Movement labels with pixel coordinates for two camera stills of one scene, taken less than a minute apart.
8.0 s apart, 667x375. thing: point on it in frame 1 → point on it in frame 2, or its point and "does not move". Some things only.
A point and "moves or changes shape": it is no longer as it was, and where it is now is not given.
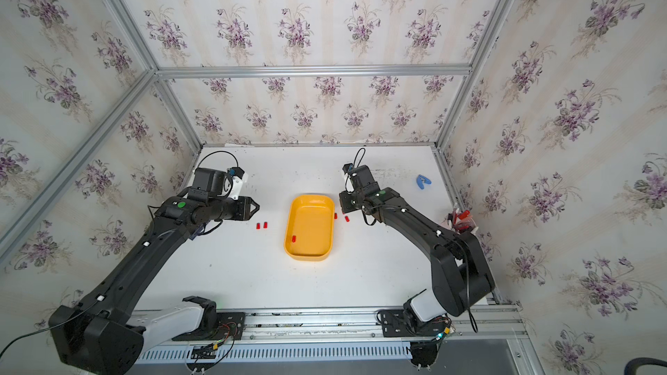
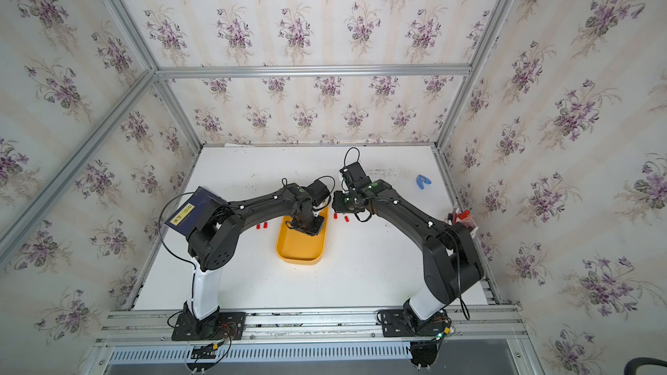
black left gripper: x=243 y=208 → x=316 y=232
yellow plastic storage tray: x=311 y=219 moves or changes shape
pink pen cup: x=463 y=220 does not move
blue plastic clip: x=421 y=180 does not move
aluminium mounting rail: x=481 y=324 does not move
